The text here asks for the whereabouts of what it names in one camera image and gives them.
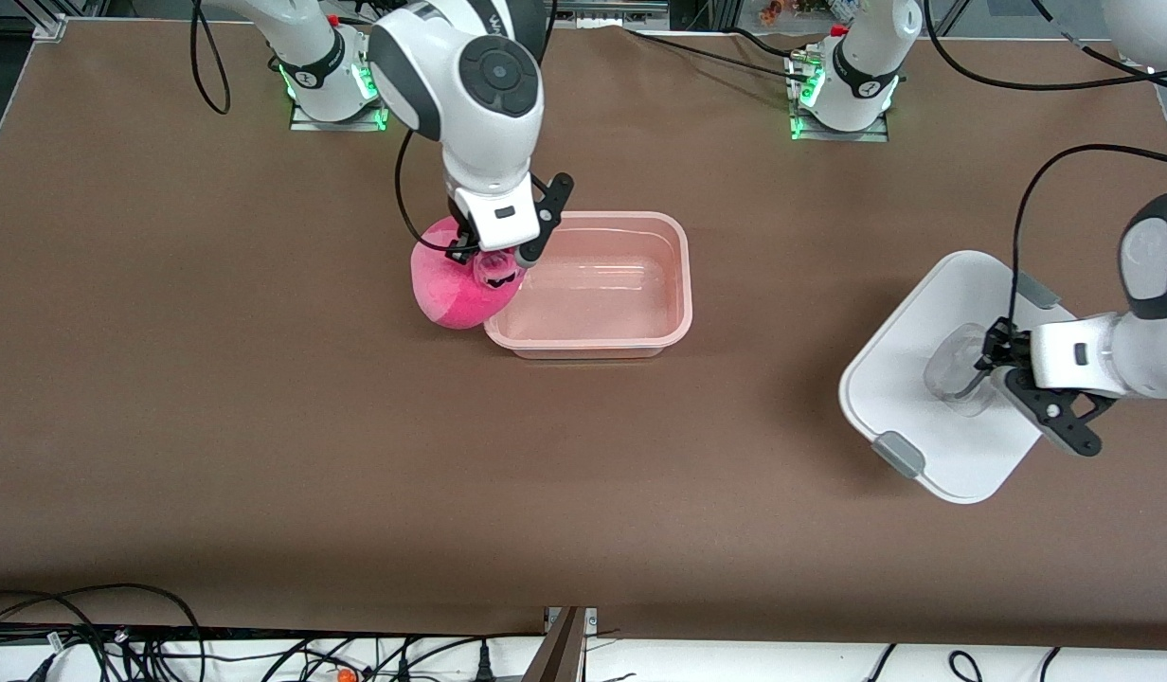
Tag aluminium profile post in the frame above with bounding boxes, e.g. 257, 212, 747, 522
522, 606, 599, 682

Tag black looped floor cable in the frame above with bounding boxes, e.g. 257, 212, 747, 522
0, 584, 207, 682

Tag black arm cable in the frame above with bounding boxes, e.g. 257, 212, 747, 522
190, 0, 558, 255
925, 0, 1167, 328

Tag thin black cable across table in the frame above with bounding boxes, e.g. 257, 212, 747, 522
624, 27, 821, 86

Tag brown table cover sheet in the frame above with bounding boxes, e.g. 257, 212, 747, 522
0, 19, 1167, 650

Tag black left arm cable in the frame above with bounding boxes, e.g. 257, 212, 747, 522
925, 0, 1167, 328

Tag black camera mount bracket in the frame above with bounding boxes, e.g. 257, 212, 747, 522
519, 172, 575, 266
1005, 368, 1118, 458

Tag white box lid grey latches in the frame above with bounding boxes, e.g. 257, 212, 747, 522
837, 250, 1082, 504

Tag pink plastic storage box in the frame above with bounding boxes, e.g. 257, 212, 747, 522
484, 211, 693, 359

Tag black left camera mount bracket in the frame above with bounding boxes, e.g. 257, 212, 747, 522
1005, 368, 1118, 458

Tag pink plush toy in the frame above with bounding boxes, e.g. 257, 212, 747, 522
409, 216, 528, 330

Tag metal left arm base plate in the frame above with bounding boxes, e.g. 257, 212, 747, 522
792, 109, 889, 143

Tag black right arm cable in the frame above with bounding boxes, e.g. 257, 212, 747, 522
190, 0, 558, 255

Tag black right camera mount bracket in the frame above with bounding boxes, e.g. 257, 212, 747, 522
519, 172, 575, 266

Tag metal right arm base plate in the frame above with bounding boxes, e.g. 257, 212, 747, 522
290, 95, 387, 132

